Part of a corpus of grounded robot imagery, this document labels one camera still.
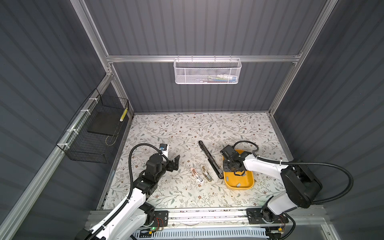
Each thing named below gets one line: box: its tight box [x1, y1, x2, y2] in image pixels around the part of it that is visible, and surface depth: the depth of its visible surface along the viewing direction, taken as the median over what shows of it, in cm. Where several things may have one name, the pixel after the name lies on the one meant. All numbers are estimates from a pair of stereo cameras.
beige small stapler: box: [201, 165, 213, 182], surface depth 88 cm
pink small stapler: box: [190, 167, 204, 184], surface depth 88 cm
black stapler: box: [198, 140, 224, 179], surface depth 94 cm
